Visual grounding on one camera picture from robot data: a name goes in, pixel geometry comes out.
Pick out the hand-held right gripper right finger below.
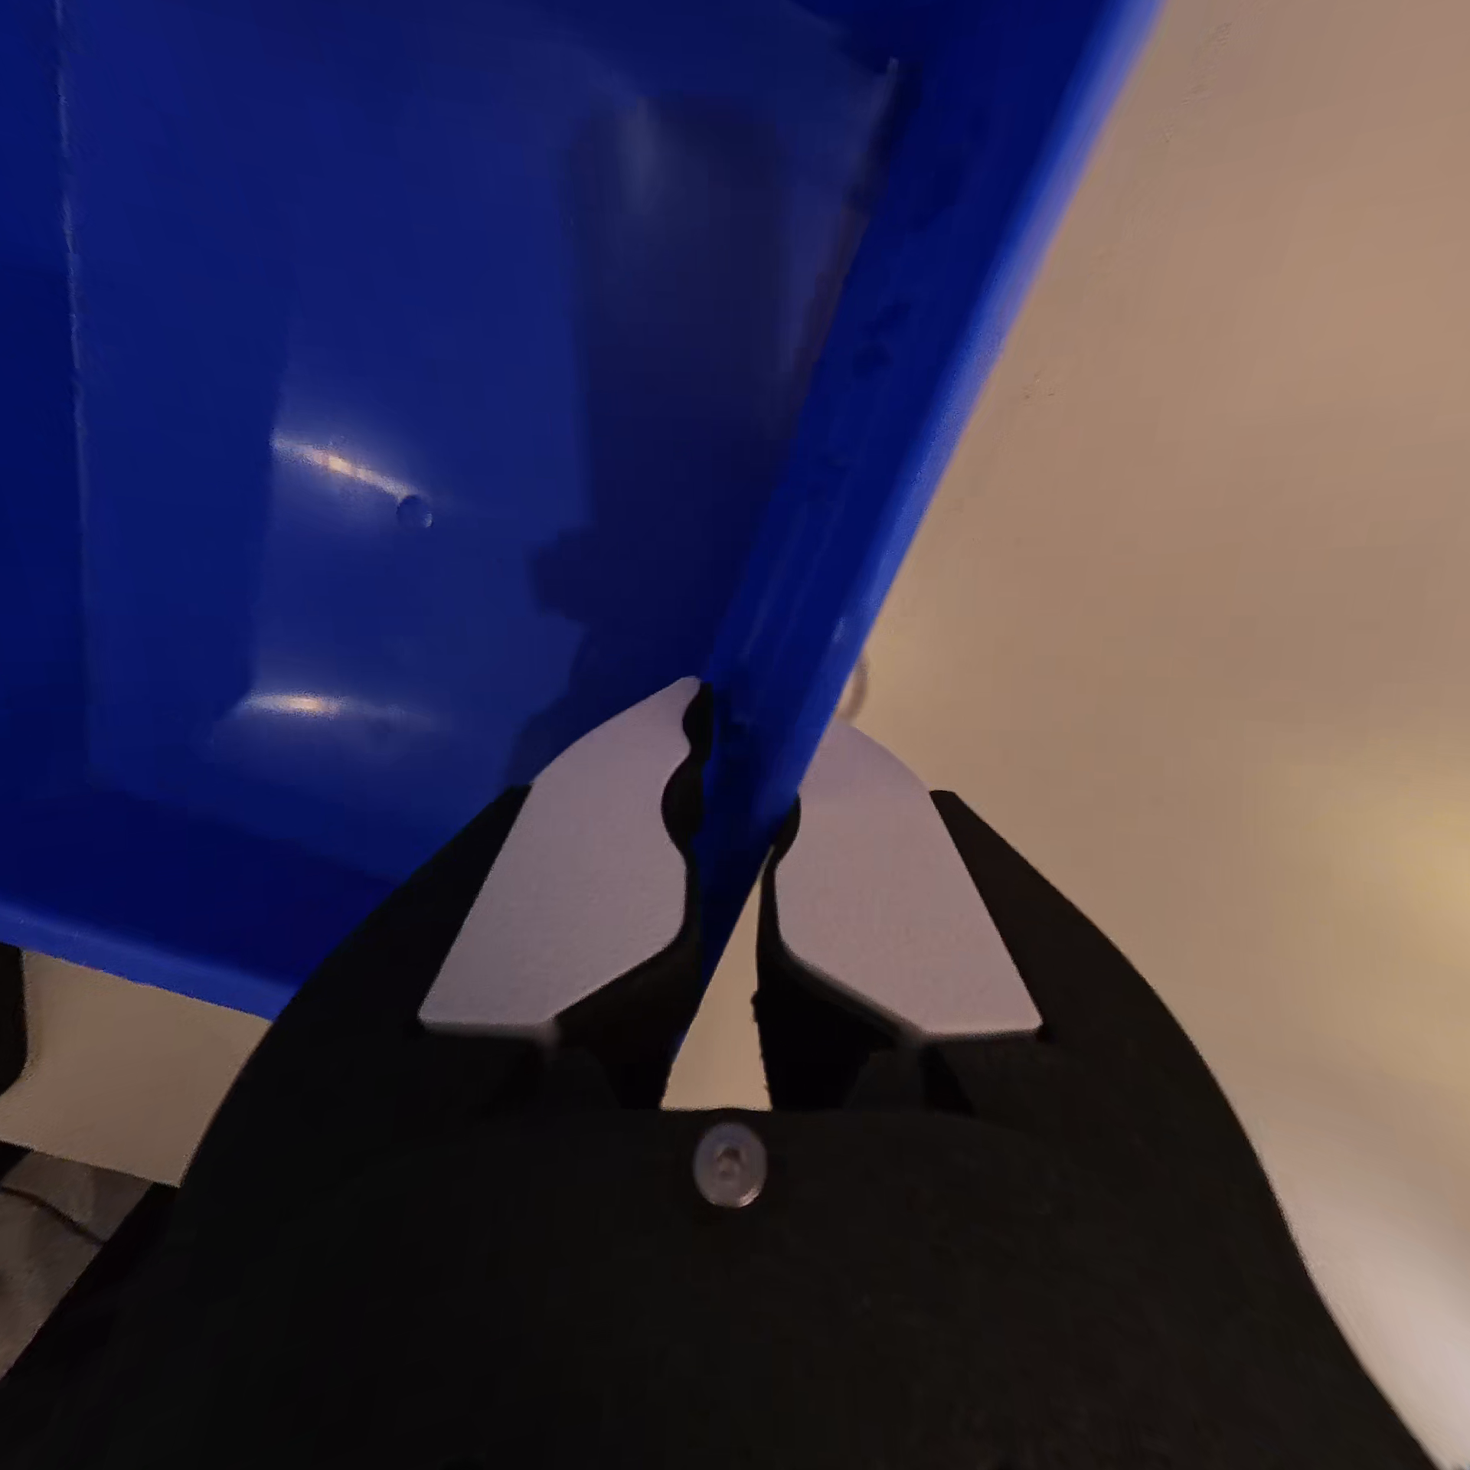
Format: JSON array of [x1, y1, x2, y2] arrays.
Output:
[[752, 721, 1046, 1113]]

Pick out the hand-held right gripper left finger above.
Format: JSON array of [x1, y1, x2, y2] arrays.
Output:
[[416, 675, 714, 1109]]

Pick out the narrow blue plastic bin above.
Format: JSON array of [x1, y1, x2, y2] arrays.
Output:
[[0, 0, 1167, 1023]]

